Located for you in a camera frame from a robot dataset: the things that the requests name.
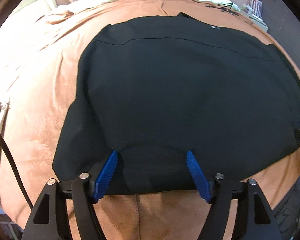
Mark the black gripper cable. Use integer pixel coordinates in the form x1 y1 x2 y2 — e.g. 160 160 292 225
0 121 35 210

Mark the black shirt with yellow patch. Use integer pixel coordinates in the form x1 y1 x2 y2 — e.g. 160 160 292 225
52 14 300 194

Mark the black cable on bed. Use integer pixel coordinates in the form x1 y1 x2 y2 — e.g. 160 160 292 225
205 2 240 16

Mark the white storage box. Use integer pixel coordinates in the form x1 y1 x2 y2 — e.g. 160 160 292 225
241 0 268 32

